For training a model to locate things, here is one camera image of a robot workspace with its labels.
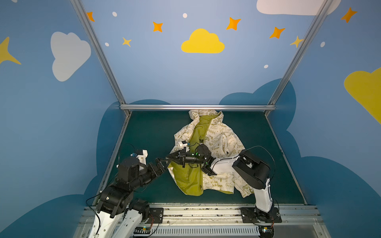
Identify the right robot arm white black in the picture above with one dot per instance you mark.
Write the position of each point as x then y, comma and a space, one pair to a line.
254, 172

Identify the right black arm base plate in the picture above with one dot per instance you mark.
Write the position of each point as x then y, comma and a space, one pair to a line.
255, 215

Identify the aluminium front rail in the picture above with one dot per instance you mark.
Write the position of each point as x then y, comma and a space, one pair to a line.
192, 220

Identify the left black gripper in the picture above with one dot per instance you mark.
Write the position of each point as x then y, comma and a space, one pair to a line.
155, 169

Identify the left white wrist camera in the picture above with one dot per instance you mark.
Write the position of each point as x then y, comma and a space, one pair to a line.
142, 155

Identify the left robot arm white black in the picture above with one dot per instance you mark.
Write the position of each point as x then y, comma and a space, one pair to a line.
117, 213

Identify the small circuit board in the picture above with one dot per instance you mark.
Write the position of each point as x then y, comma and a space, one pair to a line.
266, 232
144, 231

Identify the aluminium back frame bar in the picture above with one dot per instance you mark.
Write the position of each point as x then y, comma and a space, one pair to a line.
157, 107

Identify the aluminium frame post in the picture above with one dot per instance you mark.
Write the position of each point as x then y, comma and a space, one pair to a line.
86, 24
316, 24

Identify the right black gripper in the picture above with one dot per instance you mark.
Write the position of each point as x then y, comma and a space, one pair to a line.
183, 157

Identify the white green printed jacket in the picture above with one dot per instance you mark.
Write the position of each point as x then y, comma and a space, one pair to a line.
207, 128

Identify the right small circuit board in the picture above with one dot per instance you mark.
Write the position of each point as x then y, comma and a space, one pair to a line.
266, 232

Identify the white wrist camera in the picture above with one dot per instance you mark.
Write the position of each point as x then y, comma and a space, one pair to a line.
142, 155
182, 145

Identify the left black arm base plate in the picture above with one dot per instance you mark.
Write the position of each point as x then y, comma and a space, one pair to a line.
154, 215

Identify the aluminium left frame post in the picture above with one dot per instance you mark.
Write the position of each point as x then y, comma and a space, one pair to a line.
86, 24

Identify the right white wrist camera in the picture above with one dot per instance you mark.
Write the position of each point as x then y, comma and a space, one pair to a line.
182, 145

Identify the left small circuit board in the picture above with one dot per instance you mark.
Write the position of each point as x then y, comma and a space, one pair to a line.
144, 231

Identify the aluminium right frame post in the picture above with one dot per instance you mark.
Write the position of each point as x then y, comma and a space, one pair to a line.
316, 24

